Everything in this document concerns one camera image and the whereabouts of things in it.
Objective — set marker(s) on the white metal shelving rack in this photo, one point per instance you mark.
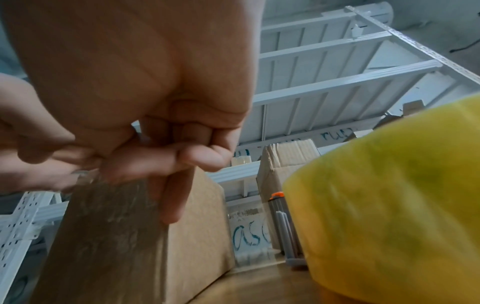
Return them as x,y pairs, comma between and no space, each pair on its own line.
322,77

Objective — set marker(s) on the clear plastic bin blue writing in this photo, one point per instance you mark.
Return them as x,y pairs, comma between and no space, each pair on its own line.
249,234

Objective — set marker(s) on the white perforated metal shelf post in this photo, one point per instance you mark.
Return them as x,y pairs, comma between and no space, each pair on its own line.
22,225

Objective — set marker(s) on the person's left hand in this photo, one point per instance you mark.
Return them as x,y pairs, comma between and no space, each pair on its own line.
26,118

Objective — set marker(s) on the large brown cardboard box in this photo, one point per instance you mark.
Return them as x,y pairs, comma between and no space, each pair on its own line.
198,231

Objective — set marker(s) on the grey orange utility knife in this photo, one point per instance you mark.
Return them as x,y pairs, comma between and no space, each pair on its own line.
287,228

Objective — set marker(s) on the clear packing tape strip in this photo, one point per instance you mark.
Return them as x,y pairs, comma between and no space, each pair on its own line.
108,231

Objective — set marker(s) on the person's right hand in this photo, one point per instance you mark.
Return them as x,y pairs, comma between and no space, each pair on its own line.
135,65

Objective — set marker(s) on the small brown cardboard box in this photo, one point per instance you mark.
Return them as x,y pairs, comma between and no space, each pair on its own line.
281,166

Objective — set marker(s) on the yellow packing tape roll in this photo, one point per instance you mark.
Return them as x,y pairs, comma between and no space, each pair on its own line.
393,202

